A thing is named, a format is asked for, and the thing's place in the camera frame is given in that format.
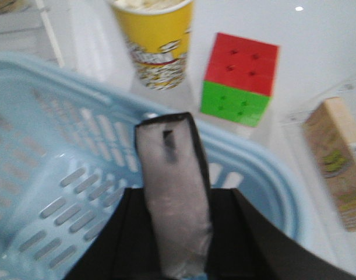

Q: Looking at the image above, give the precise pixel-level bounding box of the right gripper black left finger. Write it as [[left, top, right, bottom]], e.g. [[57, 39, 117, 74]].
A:
[[65, 188, 164, 279]]

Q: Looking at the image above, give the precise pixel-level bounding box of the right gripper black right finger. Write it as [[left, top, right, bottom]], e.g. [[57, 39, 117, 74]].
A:
[[205, 188, 356, 279]]

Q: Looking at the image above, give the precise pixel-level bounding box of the yellow popcorn paper cup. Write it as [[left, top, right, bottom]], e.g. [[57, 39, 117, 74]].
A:
[[107, 1, 194, 90]]

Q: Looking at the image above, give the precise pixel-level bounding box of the red green puzzle cube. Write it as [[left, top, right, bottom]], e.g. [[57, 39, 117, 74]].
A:
[[200, 33, 279, 127]]

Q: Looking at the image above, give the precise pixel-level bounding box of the light blue plastic basket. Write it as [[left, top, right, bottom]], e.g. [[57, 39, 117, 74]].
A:
[[0, 52, 301, 280]]

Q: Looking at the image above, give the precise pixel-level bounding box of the beige carton box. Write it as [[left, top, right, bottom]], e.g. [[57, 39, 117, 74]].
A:
[[302, 100, 356, 232]]

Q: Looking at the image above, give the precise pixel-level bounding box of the black tissue pack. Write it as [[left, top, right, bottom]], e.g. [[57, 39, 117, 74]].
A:
[[135, 113, 213, 279]]

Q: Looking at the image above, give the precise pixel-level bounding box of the clear acrylic left shelf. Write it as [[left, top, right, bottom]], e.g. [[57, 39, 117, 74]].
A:
[[0, 1, 75, 68]]

